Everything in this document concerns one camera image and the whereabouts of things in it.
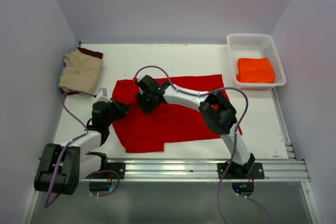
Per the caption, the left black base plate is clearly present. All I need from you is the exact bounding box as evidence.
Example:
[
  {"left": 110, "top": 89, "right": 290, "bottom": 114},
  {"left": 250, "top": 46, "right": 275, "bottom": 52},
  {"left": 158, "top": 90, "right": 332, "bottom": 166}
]
[{"left": 86, "top": 163, "right": 126, "bottom": 180}]

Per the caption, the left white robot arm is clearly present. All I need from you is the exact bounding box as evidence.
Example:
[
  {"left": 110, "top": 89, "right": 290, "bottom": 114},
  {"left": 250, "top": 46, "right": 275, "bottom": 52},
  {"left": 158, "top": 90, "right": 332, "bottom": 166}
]
[{"left": 34, "top": 99, "right": 131, "bottom": 195}]

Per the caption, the folded beige t shirt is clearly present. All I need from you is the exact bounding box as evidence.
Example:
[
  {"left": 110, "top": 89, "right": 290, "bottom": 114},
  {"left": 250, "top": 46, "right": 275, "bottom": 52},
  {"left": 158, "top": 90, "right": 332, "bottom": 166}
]
[{"left": 58, "top": 50, "right": 103, "bottom": 96}]

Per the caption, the white plastic basket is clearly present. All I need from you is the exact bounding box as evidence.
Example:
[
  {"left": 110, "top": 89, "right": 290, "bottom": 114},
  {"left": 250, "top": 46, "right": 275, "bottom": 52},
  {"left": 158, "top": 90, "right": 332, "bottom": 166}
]
[{"left": 226, "top": 34, "right": 287, "bottom": 90}]

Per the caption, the folded orange t shirt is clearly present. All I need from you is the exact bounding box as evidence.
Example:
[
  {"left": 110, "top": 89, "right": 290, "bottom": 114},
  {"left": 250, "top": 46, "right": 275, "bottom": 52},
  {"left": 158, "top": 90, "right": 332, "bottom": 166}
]
[{"left": 236, "top": 58, "right": 276, "bottom": 83}]

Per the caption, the red t shirt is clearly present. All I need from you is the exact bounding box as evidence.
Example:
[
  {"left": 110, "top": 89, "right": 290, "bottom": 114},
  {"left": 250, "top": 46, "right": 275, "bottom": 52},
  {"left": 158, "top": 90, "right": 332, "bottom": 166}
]
[{"left": 112, "top": 74, "right": 228, "bottom": 153}]

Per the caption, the aluminium mounting rail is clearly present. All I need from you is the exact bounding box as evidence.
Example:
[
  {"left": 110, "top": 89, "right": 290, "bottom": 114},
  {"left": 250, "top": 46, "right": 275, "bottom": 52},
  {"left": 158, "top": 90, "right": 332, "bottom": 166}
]
[{"left": 108, "top": 158, "right": 310, "bottom": 182}]

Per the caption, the folded maroon t shirt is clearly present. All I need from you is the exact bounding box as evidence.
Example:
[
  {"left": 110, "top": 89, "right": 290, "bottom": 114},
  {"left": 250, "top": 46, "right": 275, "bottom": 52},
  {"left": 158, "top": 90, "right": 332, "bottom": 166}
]
[{"left": 61, "top": 47, "right": 104, "bottom": 98}]

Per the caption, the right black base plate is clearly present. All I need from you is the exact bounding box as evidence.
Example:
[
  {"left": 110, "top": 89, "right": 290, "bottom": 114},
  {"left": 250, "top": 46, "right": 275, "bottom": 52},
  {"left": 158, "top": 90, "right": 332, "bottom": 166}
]
[{"left": 217, "top": 161, "right": 265, "bottom": 179}]

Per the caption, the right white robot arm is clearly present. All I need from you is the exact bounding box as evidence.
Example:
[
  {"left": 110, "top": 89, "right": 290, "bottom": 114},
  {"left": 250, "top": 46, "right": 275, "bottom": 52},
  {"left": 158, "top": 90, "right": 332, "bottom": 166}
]
[{"left": 135, "top": 75, "right": 255, "bottom": 178}]

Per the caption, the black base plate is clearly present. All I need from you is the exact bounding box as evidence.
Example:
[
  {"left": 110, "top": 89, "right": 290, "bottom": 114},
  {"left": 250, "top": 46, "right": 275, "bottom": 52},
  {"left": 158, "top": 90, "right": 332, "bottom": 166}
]
[
  {"left": 217, "top": 161, "right": 265, "bottom": 179},
  {"left": 86, "top": 163, "right": 126, "bottom": 180}
]

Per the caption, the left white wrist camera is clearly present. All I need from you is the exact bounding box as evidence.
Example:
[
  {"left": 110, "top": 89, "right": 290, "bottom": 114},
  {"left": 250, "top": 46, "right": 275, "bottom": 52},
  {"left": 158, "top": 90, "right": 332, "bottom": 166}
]
[{"left": 96, "top": 88, "right": 109, "bottom": 102}]

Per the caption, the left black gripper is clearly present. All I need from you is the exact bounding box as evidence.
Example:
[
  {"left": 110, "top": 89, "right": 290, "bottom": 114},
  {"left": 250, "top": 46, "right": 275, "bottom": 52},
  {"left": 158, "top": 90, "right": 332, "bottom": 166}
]
[{"left": 104, "top": 97, "right": 130, "bottom": 127}]

